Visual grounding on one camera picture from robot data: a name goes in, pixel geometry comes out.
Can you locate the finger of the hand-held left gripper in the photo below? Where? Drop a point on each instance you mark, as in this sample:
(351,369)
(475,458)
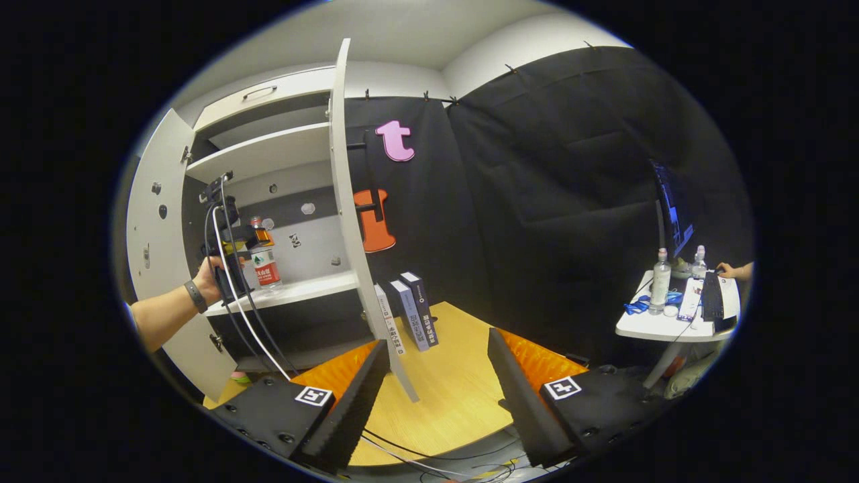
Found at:
(263,237)

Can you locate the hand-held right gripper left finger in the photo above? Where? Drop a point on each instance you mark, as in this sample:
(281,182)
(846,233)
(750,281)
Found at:
(349,409)

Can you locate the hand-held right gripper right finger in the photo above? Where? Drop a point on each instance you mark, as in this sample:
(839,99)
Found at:
(520,402)

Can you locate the clear water bottle red label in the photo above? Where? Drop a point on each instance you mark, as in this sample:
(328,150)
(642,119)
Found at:
(267,272)

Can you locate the white cabinet door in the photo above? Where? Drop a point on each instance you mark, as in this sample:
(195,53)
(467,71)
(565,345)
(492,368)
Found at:
(154,241)
(345,201)

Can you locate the white and grey cabinet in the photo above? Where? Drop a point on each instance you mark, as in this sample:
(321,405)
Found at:
(315,268)

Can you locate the white cabinet shelf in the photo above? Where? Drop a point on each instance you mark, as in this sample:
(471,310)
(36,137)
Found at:
(268,153)

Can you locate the black wristband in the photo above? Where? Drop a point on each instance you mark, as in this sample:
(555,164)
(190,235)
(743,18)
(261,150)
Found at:
(196,296)

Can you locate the white slim box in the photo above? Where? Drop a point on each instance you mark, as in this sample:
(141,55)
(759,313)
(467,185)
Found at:
(391,322)

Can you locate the grey slim box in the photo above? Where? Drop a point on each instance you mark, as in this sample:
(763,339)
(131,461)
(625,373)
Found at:
(411,315)

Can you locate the small pink object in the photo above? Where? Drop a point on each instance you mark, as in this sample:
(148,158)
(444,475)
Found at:
(240,378)

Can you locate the dark slim box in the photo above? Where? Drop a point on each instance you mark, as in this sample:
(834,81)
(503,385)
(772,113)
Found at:
(424,305)

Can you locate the white cabinet drawer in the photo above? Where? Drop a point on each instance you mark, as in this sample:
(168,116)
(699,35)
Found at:
(282,94)

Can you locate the white side desk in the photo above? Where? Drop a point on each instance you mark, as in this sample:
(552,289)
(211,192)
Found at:
(661,327)

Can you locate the pale bag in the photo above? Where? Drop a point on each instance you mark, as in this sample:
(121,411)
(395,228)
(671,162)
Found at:
(694,376)

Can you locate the tall clear bottle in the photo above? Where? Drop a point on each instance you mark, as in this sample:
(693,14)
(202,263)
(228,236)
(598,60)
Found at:
(660,285)

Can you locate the black backdrop cloth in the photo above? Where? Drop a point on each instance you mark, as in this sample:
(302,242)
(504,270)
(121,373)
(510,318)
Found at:
(537,201)

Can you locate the black keyboard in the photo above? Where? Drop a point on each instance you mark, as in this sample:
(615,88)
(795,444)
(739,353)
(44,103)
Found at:
(711,298)

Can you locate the small clear bottle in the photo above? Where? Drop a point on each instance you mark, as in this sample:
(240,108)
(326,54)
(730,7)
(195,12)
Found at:
(699,265)

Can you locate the computer monitor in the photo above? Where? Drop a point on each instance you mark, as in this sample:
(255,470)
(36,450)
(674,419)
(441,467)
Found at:
(671,208)

